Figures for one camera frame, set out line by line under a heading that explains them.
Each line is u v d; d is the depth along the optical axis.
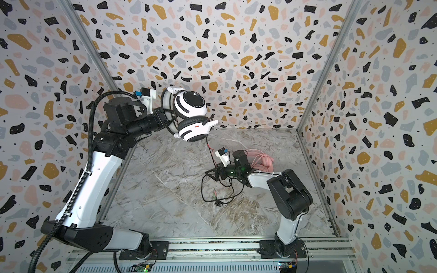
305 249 0.75
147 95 0.56
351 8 0.72
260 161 0.97
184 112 0.47
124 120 0.48
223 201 0.89
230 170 0.81
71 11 0.70
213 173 0.80
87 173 0.41
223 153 0.81
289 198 0.49
